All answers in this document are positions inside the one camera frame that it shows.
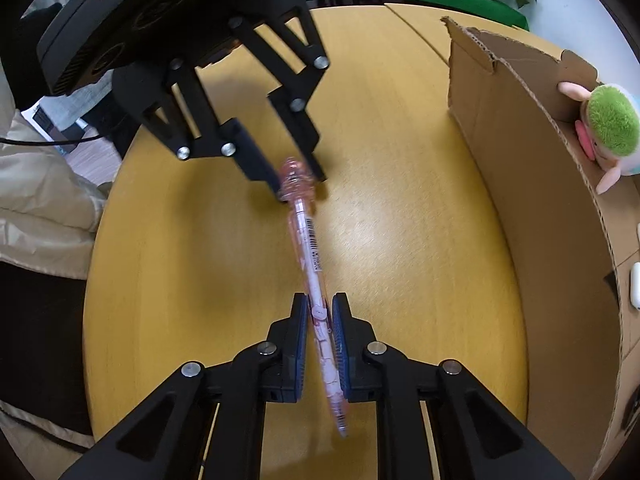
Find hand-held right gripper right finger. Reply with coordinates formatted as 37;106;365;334
331;291;576;480

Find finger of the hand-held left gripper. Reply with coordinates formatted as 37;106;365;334
112;60;291;203
227;0;331;183

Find pink patterned pen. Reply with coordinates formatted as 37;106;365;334
280;157;349;438

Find person's left forearm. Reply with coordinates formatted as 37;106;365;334
0;2;66;111

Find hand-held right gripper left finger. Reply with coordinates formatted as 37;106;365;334
60;292;309;480

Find pastel plush toy green head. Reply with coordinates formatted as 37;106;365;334
557;81;640;195

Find beige jacket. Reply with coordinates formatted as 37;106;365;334
0;67;113;453

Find black cable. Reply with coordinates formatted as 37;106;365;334
0;131;108;147

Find large cardboard box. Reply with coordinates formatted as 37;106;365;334
440;16;640;480

